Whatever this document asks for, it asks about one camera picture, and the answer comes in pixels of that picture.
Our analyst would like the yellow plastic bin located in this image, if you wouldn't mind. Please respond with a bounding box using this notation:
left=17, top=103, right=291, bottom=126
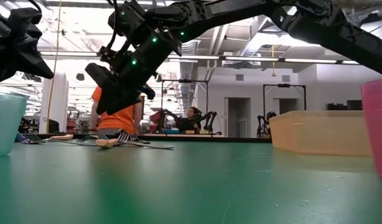
left=268, top=110, right=373, bottom=157

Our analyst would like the white pillar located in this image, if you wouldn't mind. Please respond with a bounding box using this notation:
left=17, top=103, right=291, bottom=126
left=38, top=73, right=70, bottom=134

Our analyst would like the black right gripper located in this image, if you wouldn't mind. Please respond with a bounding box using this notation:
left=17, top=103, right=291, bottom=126
left=85, top=32, right=182, bottom=116

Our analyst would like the red equipment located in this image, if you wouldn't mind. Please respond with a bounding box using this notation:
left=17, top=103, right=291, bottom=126
left=149, top=111, right=164, bottom=125

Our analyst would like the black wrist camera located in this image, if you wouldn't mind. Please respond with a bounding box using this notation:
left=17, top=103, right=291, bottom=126
left=7, top=6, right=43, bottom=26
left=99, top=45, right=129, bottom=74

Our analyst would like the grey door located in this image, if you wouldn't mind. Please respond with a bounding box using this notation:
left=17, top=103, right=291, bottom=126
left=225, top=97, right=252, bottom=139

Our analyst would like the long light bar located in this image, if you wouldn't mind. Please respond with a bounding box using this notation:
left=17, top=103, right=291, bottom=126
left=40, top=51, right=361, bottom=65

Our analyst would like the pink plastic bin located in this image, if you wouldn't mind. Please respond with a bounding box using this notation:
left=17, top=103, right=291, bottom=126
left=360, top=78, right=382, bottom=181

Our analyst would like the teal plastic bin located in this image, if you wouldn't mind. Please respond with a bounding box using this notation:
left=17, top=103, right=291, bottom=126
left=0, top=92, right=28, bottom=157

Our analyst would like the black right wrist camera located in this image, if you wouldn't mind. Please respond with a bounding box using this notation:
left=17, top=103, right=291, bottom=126
left=99, top=45, right=129, bottom=74

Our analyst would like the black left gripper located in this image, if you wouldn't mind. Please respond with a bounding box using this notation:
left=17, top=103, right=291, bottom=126
left=0, top=14, right=55, bottom=85

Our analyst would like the black monitor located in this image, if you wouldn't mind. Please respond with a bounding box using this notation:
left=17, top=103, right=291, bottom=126
left=326, top=100, right=363, bottom=111

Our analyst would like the yellow hanging cable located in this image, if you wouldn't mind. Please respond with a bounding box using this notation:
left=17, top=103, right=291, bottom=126
left=45, top=0, right=63, bottom=134

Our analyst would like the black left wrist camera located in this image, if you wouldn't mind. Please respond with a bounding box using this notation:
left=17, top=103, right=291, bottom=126
left=7, top=6, right=43, bottom=26

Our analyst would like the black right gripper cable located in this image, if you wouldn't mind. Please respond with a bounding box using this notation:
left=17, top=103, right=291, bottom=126
left=106, top=0, right=121, bottom=50

